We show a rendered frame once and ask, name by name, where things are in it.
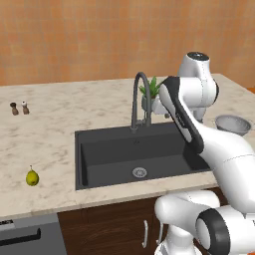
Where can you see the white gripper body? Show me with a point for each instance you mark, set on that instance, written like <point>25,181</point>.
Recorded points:
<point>160,108</point>

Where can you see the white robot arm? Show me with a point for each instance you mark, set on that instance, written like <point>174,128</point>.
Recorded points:
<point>232,172</point>

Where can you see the dark grey sink faucet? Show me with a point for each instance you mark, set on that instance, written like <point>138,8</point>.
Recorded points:
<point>134,109</point>

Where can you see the silver sink drain strainer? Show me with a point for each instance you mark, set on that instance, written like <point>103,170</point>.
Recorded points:
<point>139,172</point>

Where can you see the grey metal colander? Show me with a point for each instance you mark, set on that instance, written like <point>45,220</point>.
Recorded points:
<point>232,125</point>

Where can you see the dark grey sink basin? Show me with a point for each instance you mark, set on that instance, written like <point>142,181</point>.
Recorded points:
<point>109,156</point>

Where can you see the yellow green pear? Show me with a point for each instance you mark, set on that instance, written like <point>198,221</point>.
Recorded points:
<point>32,178</point>

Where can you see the green plant in white pot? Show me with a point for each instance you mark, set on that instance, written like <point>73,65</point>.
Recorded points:
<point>153,88</point>

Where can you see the white topped salt shaker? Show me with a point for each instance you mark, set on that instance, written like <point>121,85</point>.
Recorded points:
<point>25,108</point>

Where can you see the grey dishwasher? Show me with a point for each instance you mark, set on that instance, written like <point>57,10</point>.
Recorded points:
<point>46,237</point>

